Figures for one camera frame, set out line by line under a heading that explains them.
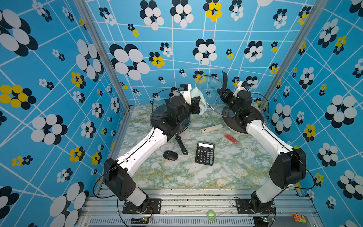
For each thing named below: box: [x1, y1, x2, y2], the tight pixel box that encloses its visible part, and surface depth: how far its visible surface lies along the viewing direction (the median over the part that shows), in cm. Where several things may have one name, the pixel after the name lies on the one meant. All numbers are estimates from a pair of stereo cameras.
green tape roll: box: [207, 210, 217, 221], surface depth 72 cm
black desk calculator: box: [195, 141, 216, 166], surface depth 93 cm
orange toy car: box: [291, 212, 307, 224], surface depth 70 cm
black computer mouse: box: [163, 150, 179, 161], surface depth 93 cm
